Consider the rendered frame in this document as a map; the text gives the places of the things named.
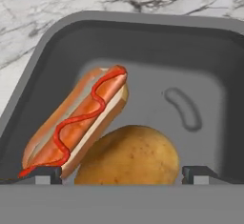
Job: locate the grey tupperware container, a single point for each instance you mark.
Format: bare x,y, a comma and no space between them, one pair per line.
178,59

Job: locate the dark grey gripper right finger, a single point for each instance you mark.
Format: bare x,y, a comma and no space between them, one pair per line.
197,174

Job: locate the hot dog with ketchup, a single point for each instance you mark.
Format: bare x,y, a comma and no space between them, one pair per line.
79,119

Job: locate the brown potato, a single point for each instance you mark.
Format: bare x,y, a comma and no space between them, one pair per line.
130,158

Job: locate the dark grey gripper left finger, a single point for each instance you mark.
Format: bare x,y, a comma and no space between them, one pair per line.
47,174

